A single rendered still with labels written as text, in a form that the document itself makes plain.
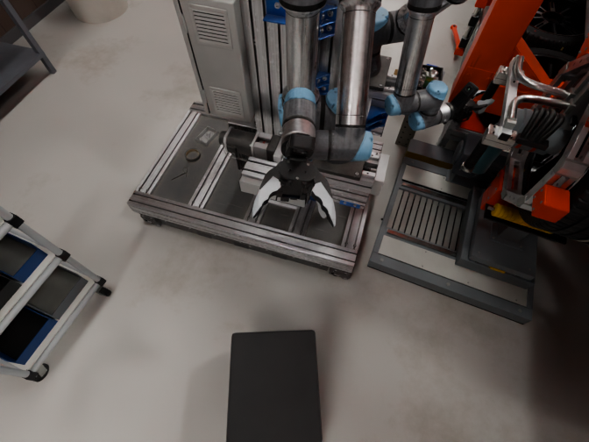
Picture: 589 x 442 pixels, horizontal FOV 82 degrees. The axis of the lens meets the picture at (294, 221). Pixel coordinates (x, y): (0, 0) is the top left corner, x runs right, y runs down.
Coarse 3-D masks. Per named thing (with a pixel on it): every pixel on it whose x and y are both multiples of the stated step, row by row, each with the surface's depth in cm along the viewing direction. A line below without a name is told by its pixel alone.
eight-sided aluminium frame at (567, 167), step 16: (576, 64) 118; (560, 80) 129; (576, 80) 127; (576, 128) 102; (576, 144) 100; (512, 160) 148; (560, 160) 104; (576, 160) 101; (512, 176) 143; (544, 176) 111; (560, 176) 105; (576, 176) 103; (512, 192) 133; (528, 192) 119; (528, 208) 120
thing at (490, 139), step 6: (492, 126) 113; (498, 126) 113; (486, 132) 113; (492, 132) 111; (516, 132) 111; (486, 138) 113; (492, 138) 112; (510, 138) 110; (486, 144) 114; (492, 144) 114; (498, 144) 113; (504, 144) 112; (510, 144) 111
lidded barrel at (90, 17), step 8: (72, 0) 292; (80, 0) 291; (88, 0) 292; (96, 0) 294; (104, 0) 297; (112, 0) 302; (120, 0) 310; (72, 8) 302; (80, 8) 297; (88, 8) 297; (96, 8) 299; (104, 8) 302; (112, 8) 306; (120, 8) 313; (80, 16) 305; (88, 16) 303; (96, 16) 304; (104, 16) 306; (112, 16) 310
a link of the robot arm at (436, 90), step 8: (432, 88) 120; (440, 88) 120; (424, 96) 121; (432, 96) 121; (440, 96) 120; (424, 104) 122; (432, 104) 123; (440, 104) 124; (424, 112) 128; (432, 112) 127
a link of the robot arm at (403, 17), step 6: (444, 0) 106; (450, 0) 102; (456, 0) 101; (462, 0) 101; (402, 6) 128; (444, 6) 109; (396, 12) 130; (402, 12) 127; (408, 12) 123; (438, 12) 114; (396, 18) 129; (402, 18) 127; (396, 24) 130; (402, 24) 128; (396, 30) 132; (402, 30) 129; (396, 36) 133; (402, 36) 133; (396, 42) 137
